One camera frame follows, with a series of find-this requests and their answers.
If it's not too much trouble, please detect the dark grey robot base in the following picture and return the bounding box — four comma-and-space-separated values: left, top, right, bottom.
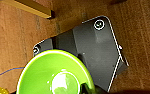
33, 15, 129, 93

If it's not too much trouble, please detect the thin robot cable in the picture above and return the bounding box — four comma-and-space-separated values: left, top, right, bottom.
0, 65, 25, 83

